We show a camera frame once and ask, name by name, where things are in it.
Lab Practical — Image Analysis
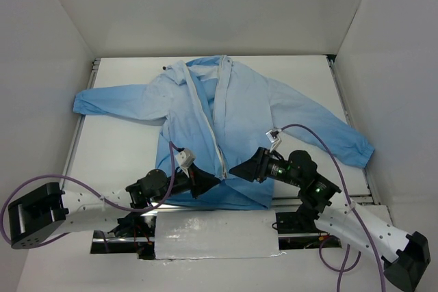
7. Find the light blue zip jacket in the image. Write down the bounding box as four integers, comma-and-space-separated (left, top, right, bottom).
73, 54, 376, 211

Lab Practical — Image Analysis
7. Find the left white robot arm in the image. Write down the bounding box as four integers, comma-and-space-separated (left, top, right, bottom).
1, 164, 220, 250

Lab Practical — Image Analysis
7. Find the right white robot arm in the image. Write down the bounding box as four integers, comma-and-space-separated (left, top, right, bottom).
230, 148, 430, 291

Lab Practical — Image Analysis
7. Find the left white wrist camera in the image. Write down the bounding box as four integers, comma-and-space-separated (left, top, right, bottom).
175, 148, 196, 176

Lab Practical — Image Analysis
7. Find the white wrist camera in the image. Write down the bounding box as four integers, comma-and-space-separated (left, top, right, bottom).
175, 148, 196, 176
266, 129, 282, 152

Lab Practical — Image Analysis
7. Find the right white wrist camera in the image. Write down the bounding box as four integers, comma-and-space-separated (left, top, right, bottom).
266, 129, 282, 152

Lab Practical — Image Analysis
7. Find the aluminium rail frame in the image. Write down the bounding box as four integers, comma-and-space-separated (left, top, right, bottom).
51, 53, 381, 255

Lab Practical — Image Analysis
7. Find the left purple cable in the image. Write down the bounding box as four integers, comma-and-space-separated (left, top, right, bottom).
0, 140, 188, 248

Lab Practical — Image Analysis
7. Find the purple cable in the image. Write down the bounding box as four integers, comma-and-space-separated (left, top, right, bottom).
0, 140, 188, 248
279, 123, 387, 292

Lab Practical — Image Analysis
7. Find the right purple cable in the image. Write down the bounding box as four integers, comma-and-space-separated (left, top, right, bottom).
279, 123, 387, 292

